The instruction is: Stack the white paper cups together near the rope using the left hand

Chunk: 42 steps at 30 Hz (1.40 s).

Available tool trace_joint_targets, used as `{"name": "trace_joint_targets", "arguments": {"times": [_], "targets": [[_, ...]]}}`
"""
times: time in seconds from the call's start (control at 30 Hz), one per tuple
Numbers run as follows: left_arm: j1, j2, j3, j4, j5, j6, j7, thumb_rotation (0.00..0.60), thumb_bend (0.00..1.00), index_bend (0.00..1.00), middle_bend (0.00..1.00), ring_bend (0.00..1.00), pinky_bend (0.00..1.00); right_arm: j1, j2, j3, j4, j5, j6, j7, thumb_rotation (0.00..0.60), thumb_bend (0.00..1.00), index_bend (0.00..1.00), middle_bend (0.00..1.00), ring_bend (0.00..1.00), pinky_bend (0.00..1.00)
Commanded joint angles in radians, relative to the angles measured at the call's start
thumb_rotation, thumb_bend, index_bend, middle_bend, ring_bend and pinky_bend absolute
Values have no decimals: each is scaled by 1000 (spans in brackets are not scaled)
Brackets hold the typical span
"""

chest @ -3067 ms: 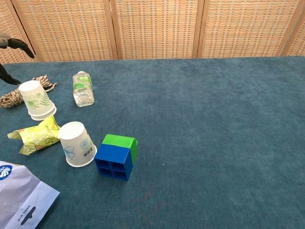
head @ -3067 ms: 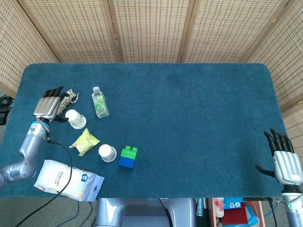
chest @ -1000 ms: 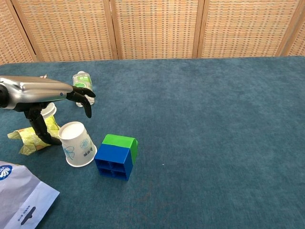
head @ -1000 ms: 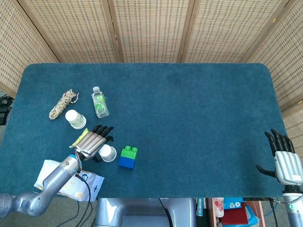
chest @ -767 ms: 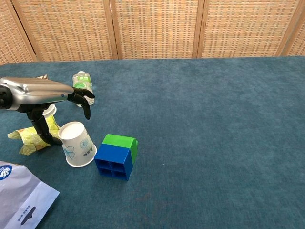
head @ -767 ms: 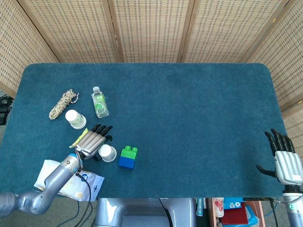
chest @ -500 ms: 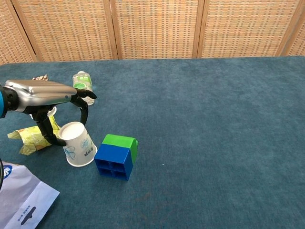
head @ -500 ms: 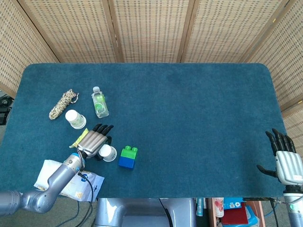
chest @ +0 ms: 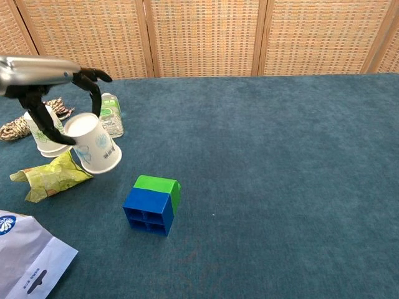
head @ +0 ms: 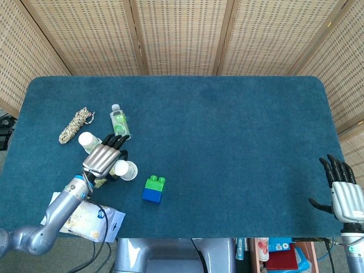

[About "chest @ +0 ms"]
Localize white paper cup blue flower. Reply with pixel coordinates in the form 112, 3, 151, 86
63, 112, 123, 174

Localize yellow green snack packet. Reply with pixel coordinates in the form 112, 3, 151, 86
9, 150, 94, 204

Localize blue toy building brick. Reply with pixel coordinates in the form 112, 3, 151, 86
122, 187, 175, 237

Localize white paper cup green leaves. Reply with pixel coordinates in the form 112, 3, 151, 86
23, 105, 71, 153

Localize woven bamboo folding screen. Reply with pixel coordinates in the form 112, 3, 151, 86
0, 0, 399, 85

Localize teal carpet table cover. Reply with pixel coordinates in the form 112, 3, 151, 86
0, 72, 399, 299

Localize white resealable snack bag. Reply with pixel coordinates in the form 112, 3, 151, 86
0, 209, 79, 299

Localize green toy building brick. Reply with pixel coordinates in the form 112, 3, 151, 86
133, 174, 183, 216

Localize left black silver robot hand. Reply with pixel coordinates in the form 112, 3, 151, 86
0, 55, 113, 146

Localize clear plastic water bottle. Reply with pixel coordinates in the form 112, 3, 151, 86
99, 92, 125, 140

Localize braided multicolour rope bundle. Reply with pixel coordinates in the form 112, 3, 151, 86
0, 97, 75, 141

